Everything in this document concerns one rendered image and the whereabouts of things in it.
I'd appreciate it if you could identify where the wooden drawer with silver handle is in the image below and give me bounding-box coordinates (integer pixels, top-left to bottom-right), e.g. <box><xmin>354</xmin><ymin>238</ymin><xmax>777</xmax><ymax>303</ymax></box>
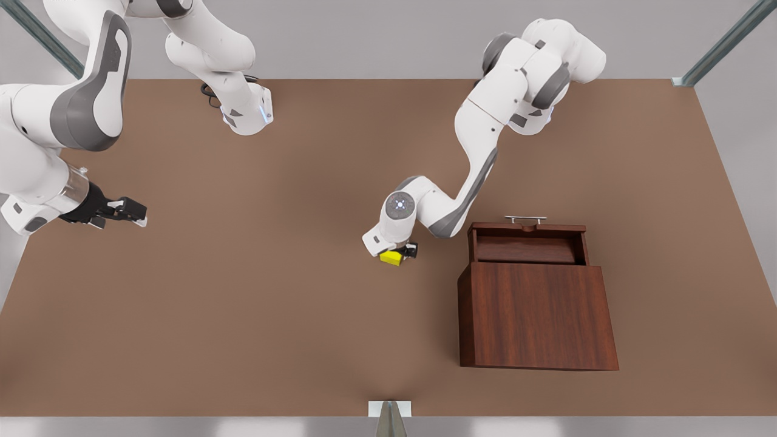
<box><xmin>467</xmin><ymin>215</ymin><xmax>589</xmax><ymax>266</ymax></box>

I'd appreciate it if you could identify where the dark wooden cabinet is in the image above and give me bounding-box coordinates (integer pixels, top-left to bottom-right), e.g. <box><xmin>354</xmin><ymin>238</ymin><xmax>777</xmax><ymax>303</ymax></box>
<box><xmin>458</xmin><ymin>261</ymin><xmax>620</xmax><ymax>371</ymax></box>

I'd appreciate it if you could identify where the black cable loop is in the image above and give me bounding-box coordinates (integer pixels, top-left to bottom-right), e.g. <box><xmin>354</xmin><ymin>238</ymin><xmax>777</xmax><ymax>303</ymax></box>
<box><xmin>200</xmin><ymin>74</ymin><xmax>260</xmax><ymax>110</ymax></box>

